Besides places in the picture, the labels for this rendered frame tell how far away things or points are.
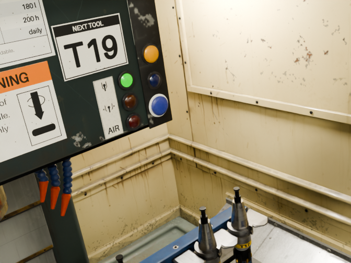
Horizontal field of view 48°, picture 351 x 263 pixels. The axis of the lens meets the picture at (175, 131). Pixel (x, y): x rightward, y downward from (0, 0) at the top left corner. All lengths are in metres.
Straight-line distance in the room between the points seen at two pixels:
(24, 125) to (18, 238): 0.82
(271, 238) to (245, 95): 0.56
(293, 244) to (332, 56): 0.72
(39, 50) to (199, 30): 1.12
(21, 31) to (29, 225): 0.88
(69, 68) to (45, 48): 0.04
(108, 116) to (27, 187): 0.72
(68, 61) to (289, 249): 1.22
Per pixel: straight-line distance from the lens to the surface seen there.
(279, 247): 1.60
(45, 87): 0.53
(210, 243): 0.94
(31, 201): 1.27
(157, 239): 2.09
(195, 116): 1.75
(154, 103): 0.60
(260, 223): 1.04
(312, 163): 1.40
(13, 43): 0.51
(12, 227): 1.30
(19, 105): 0.52
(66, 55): 0.53
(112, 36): 0.56
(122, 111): 0.58
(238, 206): 0.98
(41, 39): 0.52
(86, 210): 1.86
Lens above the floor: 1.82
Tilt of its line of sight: 21 degrees down
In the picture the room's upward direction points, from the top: 8 degrees counter-clockwise
